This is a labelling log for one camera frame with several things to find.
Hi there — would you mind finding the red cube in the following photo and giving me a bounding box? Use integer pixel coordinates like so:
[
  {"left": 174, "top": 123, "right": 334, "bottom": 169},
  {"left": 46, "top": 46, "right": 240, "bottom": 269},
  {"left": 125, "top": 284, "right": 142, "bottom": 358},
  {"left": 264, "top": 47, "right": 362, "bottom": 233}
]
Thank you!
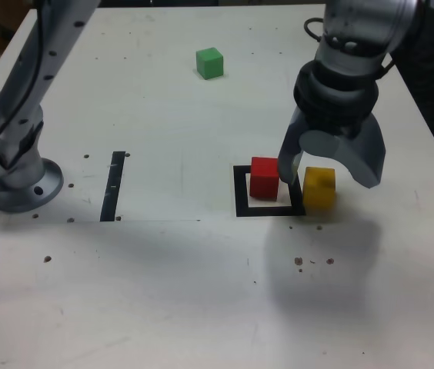
[{"left": 249, "top": 156, "right": 281, "bottom": 201}]

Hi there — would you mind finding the green cube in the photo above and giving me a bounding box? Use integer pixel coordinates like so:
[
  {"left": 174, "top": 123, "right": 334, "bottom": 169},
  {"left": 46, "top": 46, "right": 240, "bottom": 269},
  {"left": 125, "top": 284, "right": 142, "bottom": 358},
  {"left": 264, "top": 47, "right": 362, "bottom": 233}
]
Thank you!
[{"left": 195, "top": 47, "right": 225, "bottom": 81}]

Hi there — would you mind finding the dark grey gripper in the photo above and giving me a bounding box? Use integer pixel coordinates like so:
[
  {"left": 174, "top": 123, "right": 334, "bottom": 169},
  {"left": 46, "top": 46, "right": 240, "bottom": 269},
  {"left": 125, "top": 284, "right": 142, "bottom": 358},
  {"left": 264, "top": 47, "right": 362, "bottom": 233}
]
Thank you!
[{"left": 277, "top": 108, "right": 388, "bottom": 190}]

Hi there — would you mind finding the black tape strip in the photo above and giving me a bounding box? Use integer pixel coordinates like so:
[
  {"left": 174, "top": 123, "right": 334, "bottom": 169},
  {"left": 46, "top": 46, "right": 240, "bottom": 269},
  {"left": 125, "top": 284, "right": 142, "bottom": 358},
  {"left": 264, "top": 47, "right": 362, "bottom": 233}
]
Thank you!
[{"left": 99, "top": 151, "right": 126, "bottom": 223}]

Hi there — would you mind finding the yellow cube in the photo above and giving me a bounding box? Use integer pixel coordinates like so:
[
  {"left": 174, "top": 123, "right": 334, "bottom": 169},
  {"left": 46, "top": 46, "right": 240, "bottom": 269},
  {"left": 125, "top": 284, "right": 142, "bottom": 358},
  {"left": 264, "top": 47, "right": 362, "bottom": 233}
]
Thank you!
[{"left": 302, "top": 166, "right": 337, "bottom": 211}]

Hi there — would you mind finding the black tape square outline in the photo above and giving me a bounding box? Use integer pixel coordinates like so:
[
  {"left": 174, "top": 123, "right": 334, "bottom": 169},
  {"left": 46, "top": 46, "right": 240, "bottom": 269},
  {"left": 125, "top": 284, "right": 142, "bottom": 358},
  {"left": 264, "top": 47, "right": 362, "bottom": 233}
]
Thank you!
[{"left": 232, "top": 164, "right": 307, "bottom": 218}]

